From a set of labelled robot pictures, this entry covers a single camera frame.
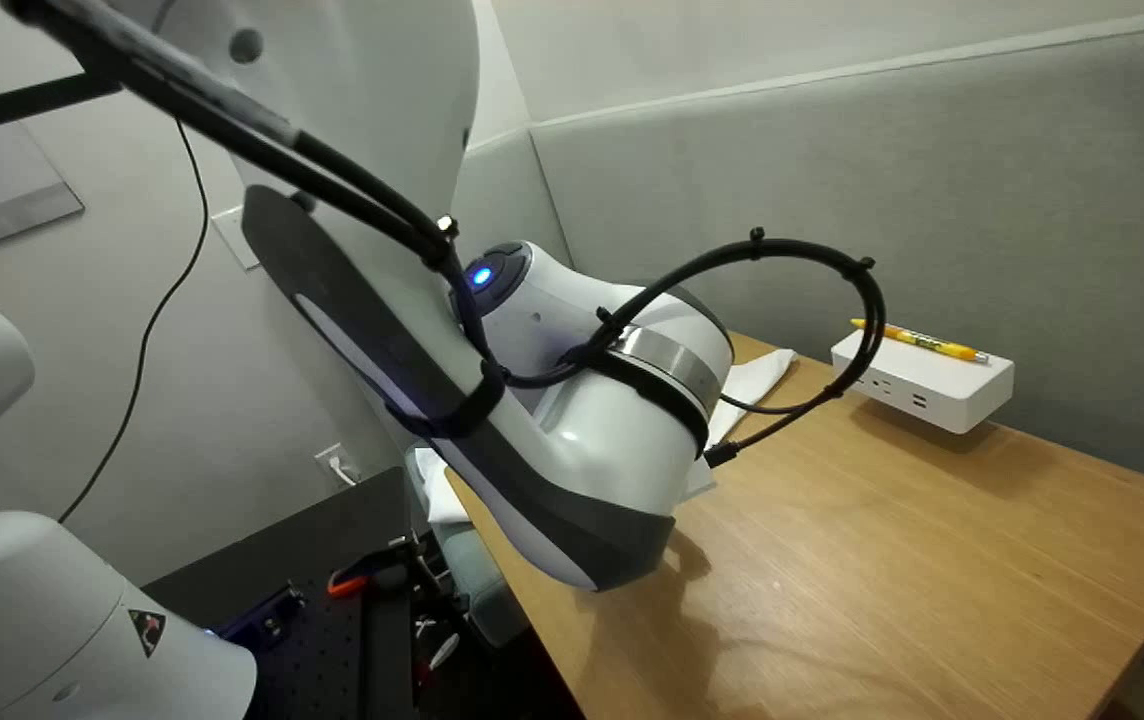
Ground white power outlet box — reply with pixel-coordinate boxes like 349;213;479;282
854;342;1015;437

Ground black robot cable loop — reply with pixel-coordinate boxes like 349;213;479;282
0;0;893;473

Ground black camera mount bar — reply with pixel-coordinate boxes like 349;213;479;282
0;74;116;124

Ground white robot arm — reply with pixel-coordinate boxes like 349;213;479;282
0;0;731;720

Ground white items on chair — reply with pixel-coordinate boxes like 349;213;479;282
413;450;468;524

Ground black hanging cable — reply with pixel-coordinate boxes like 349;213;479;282
55;118;217;524

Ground yellow marker pen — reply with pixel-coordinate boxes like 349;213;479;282
885;326;989;365

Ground orange handled tool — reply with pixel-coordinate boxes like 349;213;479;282
323;538;417;600

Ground white cloth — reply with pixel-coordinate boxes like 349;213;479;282
708;348;795;444

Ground white wall socket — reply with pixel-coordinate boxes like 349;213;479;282
317;444;360;487

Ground teal upholstered chair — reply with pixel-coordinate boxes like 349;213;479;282
417;521;529;650

